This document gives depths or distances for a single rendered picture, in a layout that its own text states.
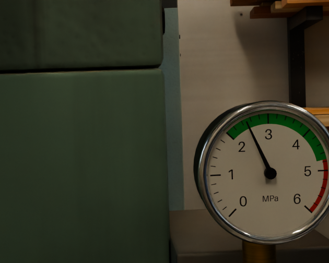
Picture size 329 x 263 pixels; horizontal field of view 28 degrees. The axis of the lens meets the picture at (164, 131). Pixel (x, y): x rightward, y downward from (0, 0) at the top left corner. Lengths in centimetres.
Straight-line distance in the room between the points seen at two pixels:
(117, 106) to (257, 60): 247
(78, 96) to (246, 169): 10
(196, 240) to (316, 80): 251
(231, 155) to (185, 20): 252
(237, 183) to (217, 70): 251
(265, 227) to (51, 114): 13
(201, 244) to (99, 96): 9
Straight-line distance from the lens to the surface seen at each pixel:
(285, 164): 29
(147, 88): 34
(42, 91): 34
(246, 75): 280
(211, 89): 278
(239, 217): 29
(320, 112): 239
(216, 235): 35
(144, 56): 34
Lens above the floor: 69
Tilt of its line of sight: 3 degrees down
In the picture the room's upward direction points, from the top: 2 degrees counter-clockwise
